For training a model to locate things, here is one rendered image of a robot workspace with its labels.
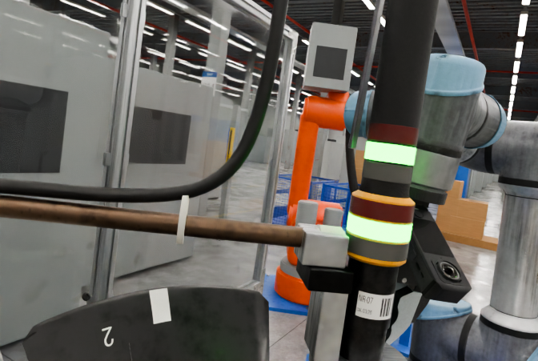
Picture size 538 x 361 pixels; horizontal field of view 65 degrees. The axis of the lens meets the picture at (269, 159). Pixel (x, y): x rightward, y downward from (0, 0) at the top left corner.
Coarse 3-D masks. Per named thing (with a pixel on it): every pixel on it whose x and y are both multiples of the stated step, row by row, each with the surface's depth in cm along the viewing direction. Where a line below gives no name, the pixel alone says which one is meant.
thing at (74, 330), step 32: (160, 288) 41; (192, 288) 42; (224, 288) 44; (64, 320) 37; (96, 320) 38; (128, 320) 38; (192, 320) 40; (224, 320) 41; (256, 320) 43; (32, 352) 35; (64, 352) 36; (96, 352) 36; (128, 352) 37; (160, 352) 38; (192, 352) 38; (224, 352) 39; (256, 352) 40
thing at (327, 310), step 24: (312, 240) 27; (336, 240) 28; (312, 264) 28; (336, 264) 28; (312, 288) 27; (336, 288) 27; (312, 312) 30; (336, 312) 28; (312, 336) 29; (336, 336) 28; (312, 360) 29; (336, 360) 28; (384, 360) 30
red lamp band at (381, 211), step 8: (352, 200) 29; (360, 200) 28; (368, 200) 28; (352, 208) 29; (360, 208) 28; (368, 208) 28; (376, 208) 28; (384, 208) 27; (392, 208) 27; (400, 208) 27; (408, 208) 28; (368, 216) 28; (376, 216) 28; (384, 216) 27; (392, 216) 27; (400, 216) 27; (408, 216) 28
